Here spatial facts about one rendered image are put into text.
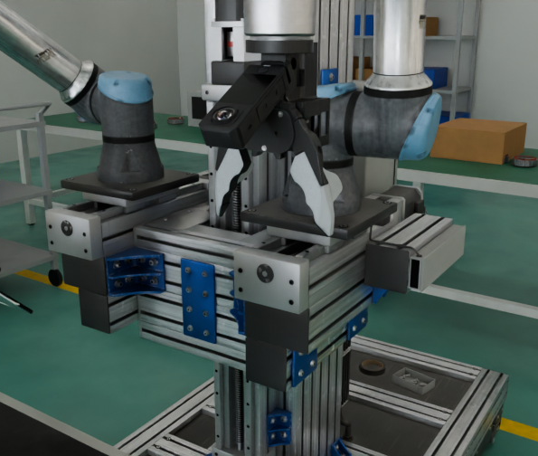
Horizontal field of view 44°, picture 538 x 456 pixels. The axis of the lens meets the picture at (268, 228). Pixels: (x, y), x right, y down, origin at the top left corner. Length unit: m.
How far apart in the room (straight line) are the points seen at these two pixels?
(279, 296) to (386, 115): 0.35
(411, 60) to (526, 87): 6.02
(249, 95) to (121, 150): 0.86
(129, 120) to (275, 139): 0.82
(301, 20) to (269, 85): 0.07
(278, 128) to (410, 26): 0.49
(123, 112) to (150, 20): 7.44
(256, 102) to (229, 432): 1.18
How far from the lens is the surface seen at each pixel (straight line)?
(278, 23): 0.68
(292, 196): 1.22
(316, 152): 0.68
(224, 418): 1.70
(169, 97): 9.16
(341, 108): 1.18
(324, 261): 1.17
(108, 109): 1.50
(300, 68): 0.73
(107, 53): 8.38
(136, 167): 1.49
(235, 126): 0.62
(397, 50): 1.14
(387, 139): 1.15
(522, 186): 2.92
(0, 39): 1.55
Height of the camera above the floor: 1.37
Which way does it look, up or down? 17 degrees down
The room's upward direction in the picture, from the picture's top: straight up
